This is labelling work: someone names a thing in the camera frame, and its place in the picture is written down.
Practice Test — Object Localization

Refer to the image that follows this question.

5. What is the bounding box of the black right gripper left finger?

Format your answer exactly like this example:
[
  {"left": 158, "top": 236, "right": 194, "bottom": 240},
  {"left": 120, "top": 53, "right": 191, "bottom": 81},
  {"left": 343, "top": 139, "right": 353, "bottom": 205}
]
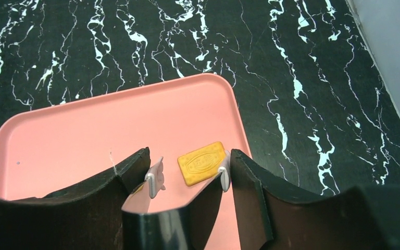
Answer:
[{"left": 0, "top": 147, "right": 151, "bottom": 249}]

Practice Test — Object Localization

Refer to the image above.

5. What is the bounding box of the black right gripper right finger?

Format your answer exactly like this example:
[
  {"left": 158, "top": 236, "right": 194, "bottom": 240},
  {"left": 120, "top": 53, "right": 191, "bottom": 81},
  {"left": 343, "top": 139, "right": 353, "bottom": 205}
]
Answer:
[{"left": 230, "top": 149, "right": 400, "bottom": 249}]

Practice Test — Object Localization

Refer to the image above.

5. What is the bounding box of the pink serving tray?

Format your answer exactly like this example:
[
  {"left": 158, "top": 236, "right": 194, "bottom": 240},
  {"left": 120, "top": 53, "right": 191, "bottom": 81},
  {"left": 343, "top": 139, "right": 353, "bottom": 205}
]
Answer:
[{"left": 0, "top": 73, "right": 250, "bottom": 249}]

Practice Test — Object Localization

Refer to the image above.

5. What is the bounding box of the orange biscuit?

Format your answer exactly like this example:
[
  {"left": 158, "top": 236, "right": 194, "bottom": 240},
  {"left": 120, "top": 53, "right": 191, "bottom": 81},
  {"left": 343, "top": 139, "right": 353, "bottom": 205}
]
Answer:
[{"left": 177, "top": 141, "right": 226, "bottom": 186}]

